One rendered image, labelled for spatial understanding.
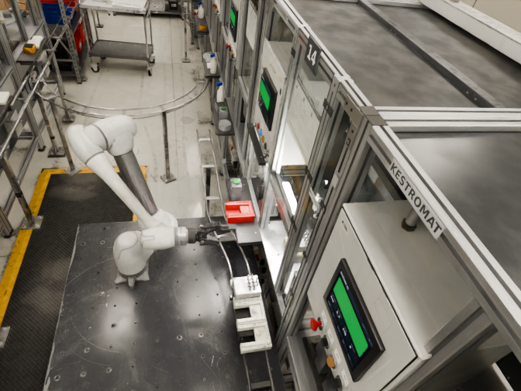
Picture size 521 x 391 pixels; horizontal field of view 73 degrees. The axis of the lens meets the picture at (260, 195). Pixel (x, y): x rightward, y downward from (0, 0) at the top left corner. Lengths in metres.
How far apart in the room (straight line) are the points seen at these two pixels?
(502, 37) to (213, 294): 1.76
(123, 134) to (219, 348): 1.15
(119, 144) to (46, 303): 1.52
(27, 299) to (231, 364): 1.69
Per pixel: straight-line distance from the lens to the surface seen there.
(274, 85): 1.64
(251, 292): 1.78
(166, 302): 2.03
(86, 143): 1.77
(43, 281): 3.11
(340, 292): 1.01
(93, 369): 1.94
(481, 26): 1.83
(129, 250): 1.94
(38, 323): 2.93
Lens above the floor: 2.44
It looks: 43 degrees down
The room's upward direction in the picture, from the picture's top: 10 degrees clockwise
